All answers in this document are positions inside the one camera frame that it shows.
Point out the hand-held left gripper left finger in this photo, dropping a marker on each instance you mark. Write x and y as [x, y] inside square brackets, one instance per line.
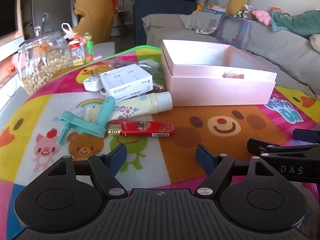
[117, 155]

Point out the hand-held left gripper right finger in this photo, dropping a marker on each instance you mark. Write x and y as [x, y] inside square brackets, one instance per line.
[203, 155]

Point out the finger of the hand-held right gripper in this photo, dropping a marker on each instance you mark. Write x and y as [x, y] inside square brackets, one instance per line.
[260, 145]
[307, 135]

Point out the red packet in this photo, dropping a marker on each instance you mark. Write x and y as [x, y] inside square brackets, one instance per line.
[142, 128]

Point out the teal plastic tool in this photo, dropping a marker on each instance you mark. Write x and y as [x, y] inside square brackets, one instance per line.
[102, 120]

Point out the cream tube with white cap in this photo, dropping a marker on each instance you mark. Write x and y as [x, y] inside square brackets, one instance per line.
[145, 103]

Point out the pink cardboard box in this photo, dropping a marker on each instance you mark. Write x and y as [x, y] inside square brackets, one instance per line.
[220, 90]

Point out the white charger box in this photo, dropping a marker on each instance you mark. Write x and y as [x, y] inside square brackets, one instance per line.
[125, 80]

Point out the colourful cartoon play mat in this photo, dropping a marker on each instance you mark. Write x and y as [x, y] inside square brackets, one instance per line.
[162, 155]

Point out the white plug adapter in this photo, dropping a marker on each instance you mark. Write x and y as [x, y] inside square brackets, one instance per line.
[92, 83]

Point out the grey sofa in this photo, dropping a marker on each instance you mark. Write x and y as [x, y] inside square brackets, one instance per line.
[275, 50]

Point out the clear plastic bag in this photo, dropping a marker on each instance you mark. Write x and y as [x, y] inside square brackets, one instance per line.
[117, 63]

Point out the cream pillow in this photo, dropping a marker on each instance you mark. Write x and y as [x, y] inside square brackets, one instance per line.
[315, 42]

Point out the orange carrot toy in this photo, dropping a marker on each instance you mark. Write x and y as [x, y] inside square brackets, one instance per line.
[87, 59]

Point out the pink stick toy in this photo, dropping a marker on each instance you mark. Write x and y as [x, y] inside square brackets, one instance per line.
[98, 56]

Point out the white coffee table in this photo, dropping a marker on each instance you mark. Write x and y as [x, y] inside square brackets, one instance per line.
[106, 48]

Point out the small jar with red lid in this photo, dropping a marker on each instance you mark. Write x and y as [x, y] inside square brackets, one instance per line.
[76, 52]

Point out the teal blanket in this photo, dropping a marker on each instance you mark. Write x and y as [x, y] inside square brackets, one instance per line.
[295, 22]

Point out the green gumball toy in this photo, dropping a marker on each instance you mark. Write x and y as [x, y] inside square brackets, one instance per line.
[88, 45]

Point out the purple windowed box lid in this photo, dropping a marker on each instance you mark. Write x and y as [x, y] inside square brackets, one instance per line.
[244, 32]

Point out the glass jar of nuts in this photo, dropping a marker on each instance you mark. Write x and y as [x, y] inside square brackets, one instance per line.
[42, 62]

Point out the white paper on sofa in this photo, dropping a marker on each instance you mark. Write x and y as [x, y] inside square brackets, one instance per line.
[203, 31]

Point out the pink plush toy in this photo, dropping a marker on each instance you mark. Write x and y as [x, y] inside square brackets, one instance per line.
[262, 16]

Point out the white plastic bag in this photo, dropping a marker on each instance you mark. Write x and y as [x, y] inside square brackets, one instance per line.
[68, 30]

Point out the orange pumpkin ornament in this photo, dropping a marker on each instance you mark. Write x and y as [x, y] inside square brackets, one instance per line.
[11, 68]

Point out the yellow plush chair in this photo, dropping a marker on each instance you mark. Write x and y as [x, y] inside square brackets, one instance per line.
[97, 17]

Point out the dark blue cabinet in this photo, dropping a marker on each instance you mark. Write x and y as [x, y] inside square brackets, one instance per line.
[160, 17]

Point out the yellow cushion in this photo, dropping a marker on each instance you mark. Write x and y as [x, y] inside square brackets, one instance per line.
[238, 0]

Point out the grey plush shark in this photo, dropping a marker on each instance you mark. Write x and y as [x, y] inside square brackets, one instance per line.
[211, 1]

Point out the black television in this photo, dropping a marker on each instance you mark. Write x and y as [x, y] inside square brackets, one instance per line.
[7, 10]

